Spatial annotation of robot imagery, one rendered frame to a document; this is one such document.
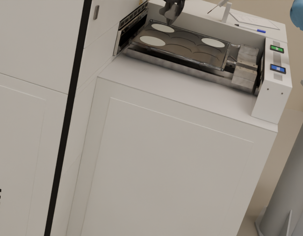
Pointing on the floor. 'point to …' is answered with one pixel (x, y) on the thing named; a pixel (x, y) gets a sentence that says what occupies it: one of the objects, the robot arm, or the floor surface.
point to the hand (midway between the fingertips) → (170, 22)
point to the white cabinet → (163, 168)
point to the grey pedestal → (290, 191)
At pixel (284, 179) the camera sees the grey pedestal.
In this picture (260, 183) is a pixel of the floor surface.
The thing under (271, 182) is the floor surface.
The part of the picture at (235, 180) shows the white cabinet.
